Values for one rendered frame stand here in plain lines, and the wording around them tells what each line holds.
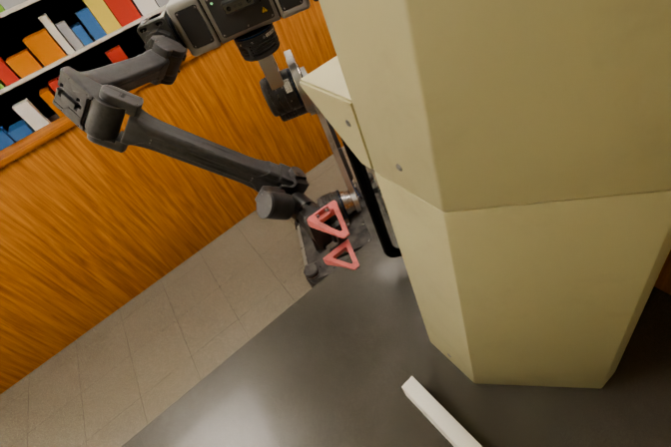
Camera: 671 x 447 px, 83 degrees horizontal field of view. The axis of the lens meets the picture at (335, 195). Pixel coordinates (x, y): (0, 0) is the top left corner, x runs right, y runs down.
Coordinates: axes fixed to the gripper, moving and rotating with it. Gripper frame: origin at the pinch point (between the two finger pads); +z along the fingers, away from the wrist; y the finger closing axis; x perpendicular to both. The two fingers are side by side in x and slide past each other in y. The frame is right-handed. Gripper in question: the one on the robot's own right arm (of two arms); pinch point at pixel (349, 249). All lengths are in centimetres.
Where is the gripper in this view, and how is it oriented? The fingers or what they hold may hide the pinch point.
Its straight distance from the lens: 72.2
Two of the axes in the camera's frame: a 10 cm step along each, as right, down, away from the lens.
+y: -2.3, -7.1, -6.7
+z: 5.9, 4.4, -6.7
